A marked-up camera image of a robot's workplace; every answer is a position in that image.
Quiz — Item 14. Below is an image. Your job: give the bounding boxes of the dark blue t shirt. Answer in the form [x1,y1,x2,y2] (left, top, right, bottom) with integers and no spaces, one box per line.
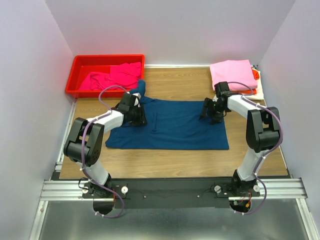
[105,79,229,150]

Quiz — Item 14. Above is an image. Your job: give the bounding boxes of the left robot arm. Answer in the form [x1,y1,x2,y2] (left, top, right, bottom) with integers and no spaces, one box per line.
[63,92,147,197]

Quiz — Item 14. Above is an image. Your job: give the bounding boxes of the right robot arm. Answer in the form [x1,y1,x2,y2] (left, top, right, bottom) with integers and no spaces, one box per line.
[199,81,283,196]

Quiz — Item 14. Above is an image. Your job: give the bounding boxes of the folded pink t shirt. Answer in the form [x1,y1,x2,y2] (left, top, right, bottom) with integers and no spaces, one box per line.
[209,59,252,93]

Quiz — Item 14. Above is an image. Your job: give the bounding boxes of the magenta t shirt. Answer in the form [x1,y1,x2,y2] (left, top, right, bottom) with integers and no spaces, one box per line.
[78,62,142,92]

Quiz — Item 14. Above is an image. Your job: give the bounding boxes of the folded cream t shirt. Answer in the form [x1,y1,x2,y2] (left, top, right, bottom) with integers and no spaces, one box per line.
[246,69,264,101]

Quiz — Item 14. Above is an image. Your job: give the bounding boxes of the folded orange t shirt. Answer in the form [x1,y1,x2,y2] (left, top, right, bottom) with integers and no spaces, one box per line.
[242,68,260,95]

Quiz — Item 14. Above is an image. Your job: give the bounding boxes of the red plastic bin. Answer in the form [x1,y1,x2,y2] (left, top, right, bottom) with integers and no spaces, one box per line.
[65,54,145,98]

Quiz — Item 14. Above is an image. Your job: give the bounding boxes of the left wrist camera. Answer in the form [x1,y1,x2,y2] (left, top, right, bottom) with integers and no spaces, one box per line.
[126,92,141,107]

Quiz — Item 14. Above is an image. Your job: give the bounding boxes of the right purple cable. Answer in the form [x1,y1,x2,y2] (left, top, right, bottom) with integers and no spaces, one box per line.
[226,81,285,216]

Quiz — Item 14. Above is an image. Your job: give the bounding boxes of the purple cable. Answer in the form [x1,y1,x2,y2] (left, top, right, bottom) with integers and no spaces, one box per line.
[81,85,126,219]
[226,81,285,216]

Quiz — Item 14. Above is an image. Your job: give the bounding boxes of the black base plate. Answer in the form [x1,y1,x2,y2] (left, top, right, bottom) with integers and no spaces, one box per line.
[78,177,261,215]

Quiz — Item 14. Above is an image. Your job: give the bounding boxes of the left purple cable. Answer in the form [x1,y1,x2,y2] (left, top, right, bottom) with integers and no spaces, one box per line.
[81,85,126,219]

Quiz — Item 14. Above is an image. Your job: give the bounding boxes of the aluminium rail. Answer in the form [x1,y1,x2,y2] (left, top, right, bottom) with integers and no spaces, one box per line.
[40,178,308,201]

